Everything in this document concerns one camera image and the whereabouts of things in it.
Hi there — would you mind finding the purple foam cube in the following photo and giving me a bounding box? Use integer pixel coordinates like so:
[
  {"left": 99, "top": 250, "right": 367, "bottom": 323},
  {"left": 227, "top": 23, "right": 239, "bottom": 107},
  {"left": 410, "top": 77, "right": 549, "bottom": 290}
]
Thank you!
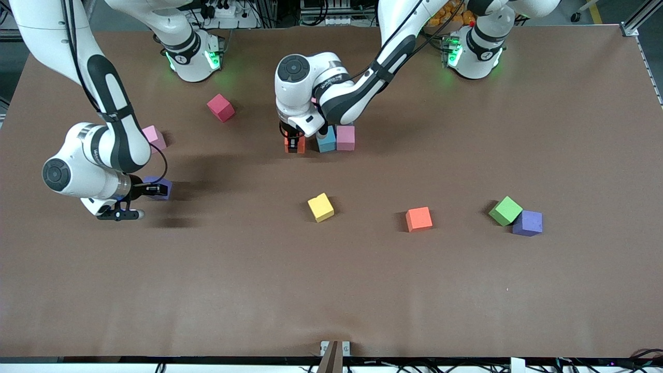
[
  {"left": 512, "top": 210, "right": 543, "bottom": 237},
  {"left": 142, "top": 176, "right": 172, "bottom": 201}
]

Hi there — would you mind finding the cyan foam cube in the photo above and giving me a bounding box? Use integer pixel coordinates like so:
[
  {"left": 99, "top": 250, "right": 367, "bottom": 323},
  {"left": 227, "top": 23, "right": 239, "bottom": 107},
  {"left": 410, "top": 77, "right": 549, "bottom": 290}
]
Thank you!
[{"left": 317, "top": 127, "right": 337, "bottom": 153}]

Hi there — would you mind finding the yellow foam cube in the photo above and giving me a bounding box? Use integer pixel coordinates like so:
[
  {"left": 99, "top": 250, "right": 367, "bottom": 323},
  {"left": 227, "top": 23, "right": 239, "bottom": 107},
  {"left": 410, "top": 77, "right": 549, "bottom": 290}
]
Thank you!
[{"left": 307, "top": 192, "right": 336, "bottom": 223}]

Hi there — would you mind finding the red foam cube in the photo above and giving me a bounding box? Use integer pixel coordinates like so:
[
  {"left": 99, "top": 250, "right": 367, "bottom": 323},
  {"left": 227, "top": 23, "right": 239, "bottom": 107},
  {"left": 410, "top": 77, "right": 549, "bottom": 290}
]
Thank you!
[{"left": 207, "top": 93, "right": 236, "bottom": 123}]

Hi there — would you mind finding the orange snack bag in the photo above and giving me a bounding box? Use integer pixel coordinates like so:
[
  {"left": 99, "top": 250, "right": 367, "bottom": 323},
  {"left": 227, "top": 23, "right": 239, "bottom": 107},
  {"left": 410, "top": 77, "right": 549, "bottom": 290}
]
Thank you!
[{"left": 430, "top": 0, "right": 477, "bottom": 26}]

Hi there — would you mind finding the green foam cube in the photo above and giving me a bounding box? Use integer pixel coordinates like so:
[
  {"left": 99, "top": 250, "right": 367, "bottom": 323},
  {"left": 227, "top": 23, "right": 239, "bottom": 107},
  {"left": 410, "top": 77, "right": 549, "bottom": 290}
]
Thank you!
[{"left": 488, "top": 195, "right": 524, "bottom": 227}]

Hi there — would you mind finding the white metal bracket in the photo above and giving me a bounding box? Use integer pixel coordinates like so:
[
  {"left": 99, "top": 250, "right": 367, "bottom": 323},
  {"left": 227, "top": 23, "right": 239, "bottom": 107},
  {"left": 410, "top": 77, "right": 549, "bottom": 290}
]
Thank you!
[{"left": 320, "top": 340, "right": 351, "bottom": 357}]

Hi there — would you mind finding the tan camera post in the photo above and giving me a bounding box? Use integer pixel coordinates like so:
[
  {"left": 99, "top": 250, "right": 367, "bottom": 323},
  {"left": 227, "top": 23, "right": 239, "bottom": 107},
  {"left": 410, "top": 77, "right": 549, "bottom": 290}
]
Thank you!
[{"left": 317, "top": 340, "right": 343, "bottom": 373}]

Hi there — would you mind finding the aluminium frame profile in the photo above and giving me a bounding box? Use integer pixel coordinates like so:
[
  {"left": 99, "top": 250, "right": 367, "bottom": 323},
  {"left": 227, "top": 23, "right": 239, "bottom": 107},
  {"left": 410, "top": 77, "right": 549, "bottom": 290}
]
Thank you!
[{"left": 622, "top": 0, "right": 663, "bottom": 38}]

